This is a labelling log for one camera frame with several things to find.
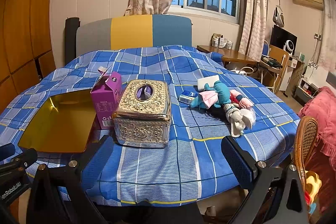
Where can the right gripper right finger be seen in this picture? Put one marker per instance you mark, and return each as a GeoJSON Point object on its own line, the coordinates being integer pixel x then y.
{"type": "Point", "coordinates": [242, 164]}

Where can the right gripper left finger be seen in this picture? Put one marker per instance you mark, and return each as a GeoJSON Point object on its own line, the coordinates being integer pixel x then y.
{"type": "Point", "coordinates": [92, 161]}

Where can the pink fuzzy sock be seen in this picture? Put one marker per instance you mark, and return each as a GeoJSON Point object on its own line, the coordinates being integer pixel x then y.
{"type": "Point", "coordinates": [242, 101]}

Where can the teal plush toy pink dress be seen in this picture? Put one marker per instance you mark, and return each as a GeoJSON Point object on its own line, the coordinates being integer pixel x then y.
{"type": "Point", "coordinates": [216, 96]}

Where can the blue Tempo tissue pack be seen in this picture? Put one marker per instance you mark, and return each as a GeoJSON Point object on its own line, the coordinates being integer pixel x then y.
{"type": "Point", "coordinates": [187, 97]}

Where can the white sponge block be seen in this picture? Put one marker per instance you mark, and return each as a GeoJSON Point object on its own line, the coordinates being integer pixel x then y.
{"type": "Point", "coordinates": [210, 81]}

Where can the gold tray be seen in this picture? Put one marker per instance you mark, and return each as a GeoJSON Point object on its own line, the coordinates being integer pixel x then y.
{"type": "Point", "coordinates": [61, 125]}

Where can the wicker chair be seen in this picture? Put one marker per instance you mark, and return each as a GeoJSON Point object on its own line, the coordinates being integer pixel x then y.
{"type": "Point", "coordinates": [305, 139]}

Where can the ornate gold tissue box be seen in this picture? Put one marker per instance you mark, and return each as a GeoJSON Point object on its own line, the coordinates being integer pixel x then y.
{"type": "Point", "coordinates": [143, 116]}

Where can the purple carton box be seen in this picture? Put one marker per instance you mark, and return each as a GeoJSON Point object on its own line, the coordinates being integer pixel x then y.
{"type": "Point", "coordinates": [105, 95]}

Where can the pink quilt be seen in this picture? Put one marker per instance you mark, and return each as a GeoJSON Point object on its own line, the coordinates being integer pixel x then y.
{"type": "Point", "coordinates": [322, 109]}

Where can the blue plaid bed sheet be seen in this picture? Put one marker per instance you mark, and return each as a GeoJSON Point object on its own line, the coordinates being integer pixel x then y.
{"type": "Point", "coordinates": [191, 167]}

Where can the wooden folding chair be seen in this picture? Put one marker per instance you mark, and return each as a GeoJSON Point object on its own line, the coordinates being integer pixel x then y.
{"type": "Point", "coordinates": [272, 68]}

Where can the wooden desk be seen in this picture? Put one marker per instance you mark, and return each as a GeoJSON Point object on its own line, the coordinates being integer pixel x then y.
{"type": "Point", "coordinates": [228, 55]}

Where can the wooden wardrobe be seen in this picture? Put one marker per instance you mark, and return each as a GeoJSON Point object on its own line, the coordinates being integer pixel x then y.
{"type": "Point", "coordinates": [26, 51]}

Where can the white small fan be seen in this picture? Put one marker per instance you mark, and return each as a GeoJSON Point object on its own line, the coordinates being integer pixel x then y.
{"type": "Point", "coordinates": [289, 47]}

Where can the jars on desk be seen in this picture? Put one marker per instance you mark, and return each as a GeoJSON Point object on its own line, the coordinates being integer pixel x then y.
{"type": "Point", "coordinates": [218, 41]}

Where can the right floral curtain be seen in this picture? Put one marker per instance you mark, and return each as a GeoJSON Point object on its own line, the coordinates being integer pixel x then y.
{"type": "Point", "coordinates": [254, 27]}

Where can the black monitor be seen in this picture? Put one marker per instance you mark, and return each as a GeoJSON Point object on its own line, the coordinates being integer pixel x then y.
{"type": "Point", "coordinates": [279, 36]}

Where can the grey yellow blue headboard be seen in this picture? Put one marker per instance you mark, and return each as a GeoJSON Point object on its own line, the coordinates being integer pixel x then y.
{"type": "Point", "coordinates": [134, 32]}

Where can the air conditioner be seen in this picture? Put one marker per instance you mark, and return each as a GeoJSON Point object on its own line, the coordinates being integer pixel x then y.
{"type": "Point", "coordinates": [315, 4]}

